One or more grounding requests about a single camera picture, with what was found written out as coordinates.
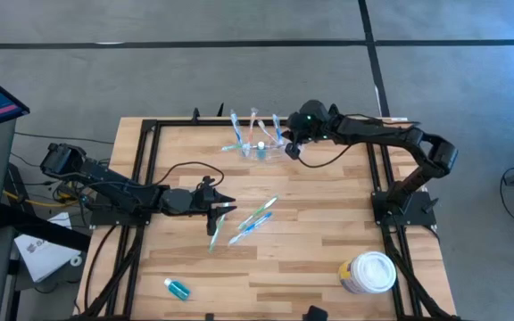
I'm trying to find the black rounded object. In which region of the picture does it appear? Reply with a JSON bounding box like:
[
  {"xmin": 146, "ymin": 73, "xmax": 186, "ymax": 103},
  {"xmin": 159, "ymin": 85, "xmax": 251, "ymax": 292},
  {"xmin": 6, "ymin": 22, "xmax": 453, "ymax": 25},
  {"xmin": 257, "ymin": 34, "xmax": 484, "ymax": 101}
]
[{"xmin": 302, "ymin": 305, "xmax": 329, "ymax": 321}]

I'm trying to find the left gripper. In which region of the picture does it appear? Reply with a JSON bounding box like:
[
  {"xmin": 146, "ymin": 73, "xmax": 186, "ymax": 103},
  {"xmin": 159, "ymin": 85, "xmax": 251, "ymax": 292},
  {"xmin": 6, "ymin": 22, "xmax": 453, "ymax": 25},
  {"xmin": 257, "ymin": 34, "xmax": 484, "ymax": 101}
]
[{"xmin": 191, "ymin": 174, "xmax": 238, "ymax": 238}]

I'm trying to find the white printed box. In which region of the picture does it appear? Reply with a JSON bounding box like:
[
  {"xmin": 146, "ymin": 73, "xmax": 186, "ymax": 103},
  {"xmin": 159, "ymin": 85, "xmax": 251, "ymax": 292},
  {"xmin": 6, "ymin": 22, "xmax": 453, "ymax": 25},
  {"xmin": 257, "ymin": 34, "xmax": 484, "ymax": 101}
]
[{"xmin": 13, "ymin": 210, "xmax": 83, "ymax": 284}]

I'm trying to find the black table leg bar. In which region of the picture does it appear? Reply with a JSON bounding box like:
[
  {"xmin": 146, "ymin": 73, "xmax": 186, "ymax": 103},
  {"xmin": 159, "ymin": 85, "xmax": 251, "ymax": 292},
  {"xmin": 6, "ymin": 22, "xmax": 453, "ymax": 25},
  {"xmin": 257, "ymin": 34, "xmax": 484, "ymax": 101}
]
[{"xmin": 0, "ymin": 202, "xmax": 92, "ymax": 251}]

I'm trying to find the black cable bundle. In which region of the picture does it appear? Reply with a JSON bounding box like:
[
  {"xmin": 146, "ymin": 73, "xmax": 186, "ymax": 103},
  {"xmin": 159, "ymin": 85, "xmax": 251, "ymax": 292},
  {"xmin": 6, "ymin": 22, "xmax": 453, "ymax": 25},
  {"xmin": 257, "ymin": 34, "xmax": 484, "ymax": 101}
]
[
  {"xmin": 381, "ymin": 225, "xmax": 459, "ymax": 321},
  {"xmin": 76, "ymin": 224, "xmax": 146, "ymax": 320}
]

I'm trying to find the black looped cable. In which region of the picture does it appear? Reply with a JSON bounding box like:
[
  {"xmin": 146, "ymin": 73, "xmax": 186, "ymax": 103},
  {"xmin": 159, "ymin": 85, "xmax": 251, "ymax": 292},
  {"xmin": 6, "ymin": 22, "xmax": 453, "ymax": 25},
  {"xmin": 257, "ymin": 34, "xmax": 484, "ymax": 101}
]
[
  {"xmin": 153, "ymin": 160, "xmax": 226, "ymax": 189},
  {"xmin": 298, "ymin": 141, "xmax": 352, "ymax": 169}
]

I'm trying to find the clear acrylic toothbrush holder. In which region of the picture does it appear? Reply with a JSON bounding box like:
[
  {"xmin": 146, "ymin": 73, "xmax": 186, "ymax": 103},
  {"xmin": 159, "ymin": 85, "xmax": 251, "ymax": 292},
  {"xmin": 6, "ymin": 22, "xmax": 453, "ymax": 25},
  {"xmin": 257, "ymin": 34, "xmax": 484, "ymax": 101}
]
[{"xmin": 236, "ymin": 135, "xmax": 289, "ymax": 162}]

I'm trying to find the blue mouthwash bottle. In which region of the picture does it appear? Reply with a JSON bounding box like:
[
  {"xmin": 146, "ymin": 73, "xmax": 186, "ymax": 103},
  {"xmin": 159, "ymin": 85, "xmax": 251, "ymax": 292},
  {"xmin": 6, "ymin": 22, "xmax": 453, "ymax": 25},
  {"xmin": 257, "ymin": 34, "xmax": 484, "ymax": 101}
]
[{"xmin": 163, "ymin": 276, "xmax": 192, "ymax": 302}]

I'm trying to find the blue toothbrush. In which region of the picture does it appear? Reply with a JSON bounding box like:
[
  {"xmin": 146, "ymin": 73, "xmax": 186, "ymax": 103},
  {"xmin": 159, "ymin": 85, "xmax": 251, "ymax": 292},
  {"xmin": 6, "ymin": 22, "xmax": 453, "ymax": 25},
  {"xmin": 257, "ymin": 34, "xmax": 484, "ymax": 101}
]
[
  {"xmin": 228, "ymin": 211, "xmax": 274, "ymax": 247},
  {"xmin": 270, "ymin": 112, "xmax": 285, "ymax": 146},
  {"xmin": 228, "ymin": 110, "xmax": 244, "ymax": 148}
]

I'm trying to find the black aluminium table frame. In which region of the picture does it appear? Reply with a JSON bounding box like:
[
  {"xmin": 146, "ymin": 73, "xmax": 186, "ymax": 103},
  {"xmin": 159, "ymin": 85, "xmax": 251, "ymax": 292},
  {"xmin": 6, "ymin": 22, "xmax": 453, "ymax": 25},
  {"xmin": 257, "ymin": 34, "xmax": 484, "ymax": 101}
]
[{"xmin": 71, "ymin": 116, "xmax": 463, "ymax": 321}]

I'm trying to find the yellow wipes canister white lid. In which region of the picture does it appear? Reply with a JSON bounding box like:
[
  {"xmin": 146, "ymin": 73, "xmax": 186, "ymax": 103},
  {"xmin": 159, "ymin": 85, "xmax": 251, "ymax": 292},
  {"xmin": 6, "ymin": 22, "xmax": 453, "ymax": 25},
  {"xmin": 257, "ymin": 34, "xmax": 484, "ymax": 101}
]
[{"xmin": 337, "ymin": 250, "xmax": 398, "ymax": 296}]

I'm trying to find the thin black floor cable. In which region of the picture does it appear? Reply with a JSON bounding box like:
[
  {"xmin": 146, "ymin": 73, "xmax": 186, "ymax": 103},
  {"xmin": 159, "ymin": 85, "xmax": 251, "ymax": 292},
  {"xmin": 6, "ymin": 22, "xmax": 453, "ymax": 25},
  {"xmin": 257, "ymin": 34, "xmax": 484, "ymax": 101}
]
[{"xmin": 13, "ymin": 131, "xmax": 116, "ymax": 146}]

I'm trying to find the yellow cable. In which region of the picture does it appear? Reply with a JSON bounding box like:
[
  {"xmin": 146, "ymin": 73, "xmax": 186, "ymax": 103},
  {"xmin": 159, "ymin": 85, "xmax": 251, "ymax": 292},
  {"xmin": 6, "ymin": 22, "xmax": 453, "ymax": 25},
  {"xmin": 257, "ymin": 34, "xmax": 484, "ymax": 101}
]
[{"xmin": 3, "ymin": 177, "xmax": 93, "ymax": 210}]

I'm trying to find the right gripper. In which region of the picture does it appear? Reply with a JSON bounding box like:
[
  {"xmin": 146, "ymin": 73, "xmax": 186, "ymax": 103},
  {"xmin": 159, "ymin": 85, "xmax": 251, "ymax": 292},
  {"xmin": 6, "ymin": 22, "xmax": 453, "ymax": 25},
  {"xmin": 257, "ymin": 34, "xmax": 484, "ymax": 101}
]
[{"xmin": 284, "ymin": 98, "xmax": 332, "ymax": 161}]

